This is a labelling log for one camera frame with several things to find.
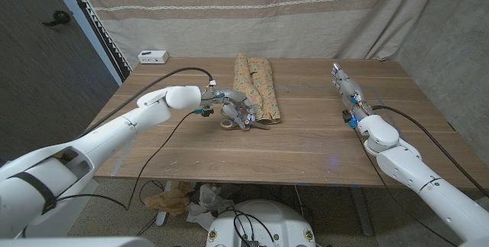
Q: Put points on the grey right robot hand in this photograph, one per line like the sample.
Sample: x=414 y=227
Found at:
x=351 y=90

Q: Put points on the dark wooden door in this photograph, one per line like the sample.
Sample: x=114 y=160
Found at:
x=38 y=86

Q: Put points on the beige striped cloth backdrop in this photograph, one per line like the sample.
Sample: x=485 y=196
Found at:
x=229 y=21

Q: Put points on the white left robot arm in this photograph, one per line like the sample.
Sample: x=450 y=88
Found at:
x=107 y=143

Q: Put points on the crumpled brown paper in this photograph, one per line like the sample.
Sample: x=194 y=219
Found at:
x=168 y=201

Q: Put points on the white robot chest edge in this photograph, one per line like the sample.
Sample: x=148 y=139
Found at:
x=76 y=242

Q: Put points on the white robot torso base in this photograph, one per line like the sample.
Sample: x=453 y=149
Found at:
x=282 y=220

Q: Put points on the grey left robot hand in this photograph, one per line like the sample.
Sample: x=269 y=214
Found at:
x=237 y=99

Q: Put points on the white power strip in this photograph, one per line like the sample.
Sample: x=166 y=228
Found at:
x=153 y=56

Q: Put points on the white table leg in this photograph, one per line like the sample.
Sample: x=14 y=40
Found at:
x=164 y=216

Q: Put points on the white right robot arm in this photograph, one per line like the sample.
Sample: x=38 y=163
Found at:
x=431 y=186

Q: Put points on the floral tan wrapping paper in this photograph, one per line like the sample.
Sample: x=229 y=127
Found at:
x=263 y=82

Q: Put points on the grey table leg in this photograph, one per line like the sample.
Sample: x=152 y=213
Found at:
x=363 y=212

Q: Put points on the black zigzag edge trim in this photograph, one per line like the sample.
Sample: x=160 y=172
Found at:
x=103 y=29

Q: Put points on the crumpled white paper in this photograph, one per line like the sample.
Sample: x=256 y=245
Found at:
x=208 y=201

